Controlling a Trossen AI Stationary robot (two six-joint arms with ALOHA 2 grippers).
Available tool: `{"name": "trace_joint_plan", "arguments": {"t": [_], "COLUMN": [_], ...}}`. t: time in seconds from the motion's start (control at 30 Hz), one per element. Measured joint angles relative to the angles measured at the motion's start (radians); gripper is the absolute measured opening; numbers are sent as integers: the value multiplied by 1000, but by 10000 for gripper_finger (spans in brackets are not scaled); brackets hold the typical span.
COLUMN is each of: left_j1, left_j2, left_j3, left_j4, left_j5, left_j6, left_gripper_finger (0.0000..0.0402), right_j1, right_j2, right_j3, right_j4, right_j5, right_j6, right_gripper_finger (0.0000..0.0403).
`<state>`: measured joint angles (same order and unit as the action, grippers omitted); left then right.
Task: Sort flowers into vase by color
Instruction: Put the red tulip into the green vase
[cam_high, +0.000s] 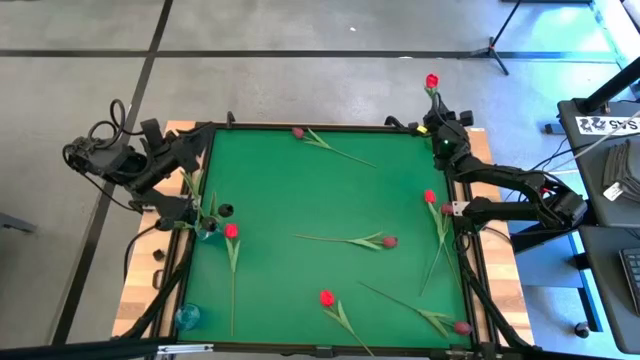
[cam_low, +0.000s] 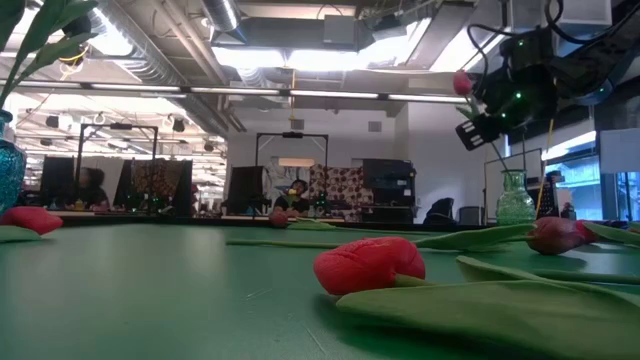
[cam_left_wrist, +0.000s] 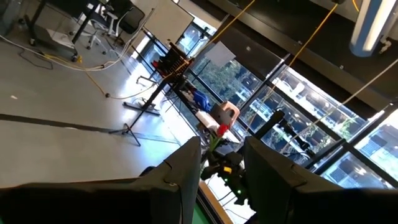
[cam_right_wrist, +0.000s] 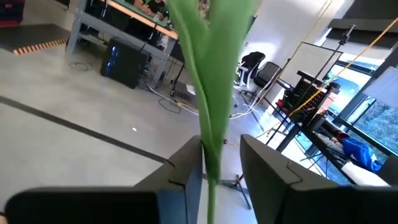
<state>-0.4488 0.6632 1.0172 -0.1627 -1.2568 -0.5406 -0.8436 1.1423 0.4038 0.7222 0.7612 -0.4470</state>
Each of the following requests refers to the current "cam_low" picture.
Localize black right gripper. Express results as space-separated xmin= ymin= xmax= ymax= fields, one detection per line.
xmin=454 ymin=29 xmax=564 ymax=152

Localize tulips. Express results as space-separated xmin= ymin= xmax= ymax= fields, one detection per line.
xmin=0 ymin=0 xmax=100 ymax=109
xmin=0 ymin=13 xmax=100 ymax=109

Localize green glass vase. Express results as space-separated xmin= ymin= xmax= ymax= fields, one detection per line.
xmin=494 ymin=168 xmax=539 ymax=226

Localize blue glass vase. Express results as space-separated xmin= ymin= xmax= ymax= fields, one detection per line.
xmin=0 ymin=108 xmax=27 ymax=216

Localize whiteboard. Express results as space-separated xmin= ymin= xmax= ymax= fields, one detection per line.
xmin=482 ymin=147 xmax=545 ymax=209

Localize black office chair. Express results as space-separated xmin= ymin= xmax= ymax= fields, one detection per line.
xmin=422 ymin=196 xmax=457 ymax=226

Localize black mesh stand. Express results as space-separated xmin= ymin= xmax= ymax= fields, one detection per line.
xmin=536 ymin=170 xmax=562 ymax=219

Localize black cabinet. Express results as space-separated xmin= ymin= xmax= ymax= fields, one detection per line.
xmin=360 ymin=157 xmax=418 ymax=225

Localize red patterned backdrop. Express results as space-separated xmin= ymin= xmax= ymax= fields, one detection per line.
xmin=308 ymin=164 xmax=374 ymax=222

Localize white window blind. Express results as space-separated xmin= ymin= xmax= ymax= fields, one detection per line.
xmin=598 ymin=127 xmax=640 ymax=175

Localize person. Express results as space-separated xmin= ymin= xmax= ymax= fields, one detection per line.
xmin=272 ymin=178 xmax=312 ymax=219
xmin=74 ymin=167 xmax=112 ymax=211

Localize black upright panel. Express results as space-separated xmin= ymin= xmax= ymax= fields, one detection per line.
xmin=227 ymin=165 xmax=265 ymax=217

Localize long ceiling light bar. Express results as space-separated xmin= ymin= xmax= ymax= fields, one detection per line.
xmin=0 ymin=78 xmax=476 ymax=105

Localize green table mat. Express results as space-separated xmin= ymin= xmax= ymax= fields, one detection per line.
xmin=0 ymin=222 xmax=640 ymax=360

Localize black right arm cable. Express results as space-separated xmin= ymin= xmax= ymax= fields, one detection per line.
xmin=466 ymin=22 xmax=507 ymax=97

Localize black metal gantry frame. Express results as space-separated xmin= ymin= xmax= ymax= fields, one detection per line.
xmin=254 ymin=131 xmax=330 ymax=169
xmin=76 ymin=123 xmax=160 ymax=166

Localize grey rectangular ceiling duct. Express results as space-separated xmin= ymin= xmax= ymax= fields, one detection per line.
xmin=212 ymin=0 xmax=511 ymax=76

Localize round silver air duct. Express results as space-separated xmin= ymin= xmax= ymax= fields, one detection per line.
xmin=201 ymin=0 xmax=242 ymax=32

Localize ribbed silver air duct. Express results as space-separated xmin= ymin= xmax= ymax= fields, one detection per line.
xmin=74 ymin=0 xmax=229 ymax=101

